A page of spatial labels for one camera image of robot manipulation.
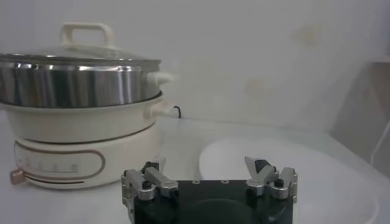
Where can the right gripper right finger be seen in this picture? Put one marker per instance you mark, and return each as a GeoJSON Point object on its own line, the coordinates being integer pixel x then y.
{"type": "Point", "coordinates": [265, 176]}

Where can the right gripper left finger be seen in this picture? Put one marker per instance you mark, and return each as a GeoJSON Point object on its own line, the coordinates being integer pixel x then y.
{"type": "Point", "coordinates": [158, 179]}

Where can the stainless steel steamer basket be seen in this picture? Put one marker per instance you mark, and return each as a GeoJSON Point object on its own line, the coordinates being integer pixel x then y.
{"type": "Point", "coordinates": [76, 85]}

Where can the white round plate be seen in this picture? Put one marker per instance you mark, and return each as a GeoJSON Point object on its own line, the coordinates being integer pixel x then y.
{"type": "Point", "coordinates": [320, 182]}

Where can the cream electric cooker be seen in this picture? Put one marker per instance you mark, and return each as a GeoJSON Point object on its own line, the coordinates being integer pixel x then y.
{"type": "Point", "coordinates": [76, 128]}

